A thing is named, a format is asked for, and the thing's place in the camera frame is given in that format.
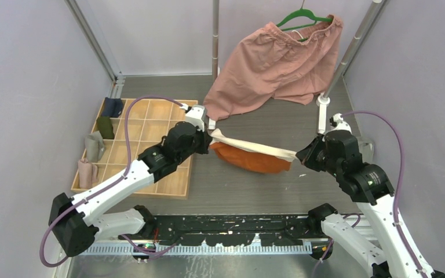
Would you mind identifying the metal rack pole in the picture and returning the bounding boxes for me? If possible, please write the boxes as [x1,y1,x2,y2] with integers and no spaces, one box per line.
[316,0,387,134]
[209,0,221,130]

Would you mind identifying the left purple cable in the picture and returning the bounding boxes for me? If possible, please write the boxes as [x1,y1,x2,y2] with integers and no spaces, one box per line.
[39,95,189,268]

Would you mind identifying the grey rolled underwear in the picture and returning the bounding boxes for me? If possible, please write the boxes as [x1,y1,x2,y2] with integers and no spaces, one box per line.
[84,131,105,163]

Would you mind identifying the left aluminium frame post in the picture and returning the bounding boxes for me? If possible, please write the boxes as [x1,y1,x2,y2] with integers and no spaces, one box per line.
[65,0,125,98]

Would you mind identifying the orange white underwear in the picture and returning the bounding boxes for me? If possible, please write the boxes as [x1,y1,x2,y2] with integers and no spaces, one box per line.
[210,129,297,174]

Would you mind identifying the right metal rack pole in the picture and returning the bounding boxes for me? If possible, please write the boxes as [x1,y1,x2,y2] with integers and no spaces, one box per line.
[316,0,387,134]

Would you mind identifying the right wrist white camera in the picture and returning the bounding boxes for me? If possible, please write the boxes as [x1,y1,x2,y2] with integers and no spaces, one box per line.
[329,113,352,133]

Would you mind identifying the pink shorts on hanger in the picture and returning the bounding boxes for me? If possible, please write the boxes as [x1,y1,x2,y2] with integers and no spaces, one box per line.
[203,14,344,121]

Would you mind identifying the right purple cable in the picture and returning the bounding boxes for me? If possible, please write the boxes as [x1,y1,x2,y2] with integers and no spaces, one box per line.
[311,111,431,278]

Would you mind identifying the wrist white camera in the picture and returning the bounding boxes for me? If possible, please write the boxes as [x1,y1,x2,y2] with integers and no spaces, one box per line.
[329,113,352,133]
[182,104,207,131]

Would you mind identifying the navy rolled underwear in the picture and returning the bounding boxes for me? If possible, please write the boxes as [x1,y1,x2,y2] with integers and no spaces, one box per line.
[100,97,124,118]

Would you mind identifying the green clothes hanger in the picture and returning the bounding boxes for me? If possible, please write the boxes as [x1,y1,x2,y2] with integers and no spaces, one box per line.
[275,0,333,42]

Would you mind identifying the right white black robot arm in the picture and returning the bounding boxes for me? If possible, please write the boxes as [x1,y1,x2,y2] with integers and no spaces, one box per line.
[296,130,445,277]

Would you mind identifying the pink rolled underwear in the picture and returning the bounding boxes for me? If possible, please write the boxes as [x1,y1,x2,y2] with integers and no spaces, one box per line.
[78,158,98,189]

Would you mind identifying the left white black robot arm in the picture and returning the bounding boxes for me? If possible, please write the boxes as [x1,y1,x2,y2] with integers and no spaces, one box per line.
[39,120,212,266]

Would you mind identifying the wooden compartment tray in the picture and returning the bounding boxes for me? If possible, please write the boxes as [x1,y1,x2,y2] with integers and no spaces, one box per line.
[71,97,199,200]

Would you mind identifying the grey underwear on table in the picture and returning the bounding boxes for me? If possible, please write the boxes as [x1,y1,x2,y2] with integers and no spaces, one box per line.
[357,136,374,164]

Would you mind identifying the dark green rolled underwear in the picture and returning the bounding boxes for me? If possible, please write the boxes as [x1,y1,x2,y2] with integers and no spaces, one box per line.
[96,116,115,140]

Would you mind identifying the slotted aluminium cable duct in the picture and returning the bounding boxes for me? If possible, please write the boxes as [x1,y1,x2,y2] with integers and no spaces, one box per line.
[82,242,312,256]

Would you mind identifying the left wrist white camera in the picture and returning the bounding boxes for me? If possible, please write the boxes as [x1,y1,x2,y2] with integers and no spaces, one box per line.
[182,104,207,131]

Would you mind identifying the purple cable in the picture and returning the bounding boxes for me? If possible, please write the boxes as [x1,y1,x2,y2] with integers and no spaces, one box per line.
[39,95,189,268]
[311,111,431,278]

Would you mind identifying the centre metal rack pole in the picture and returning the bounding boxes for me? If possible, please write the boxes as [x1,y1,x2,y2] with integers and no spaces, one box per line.
[209,0,221,130]

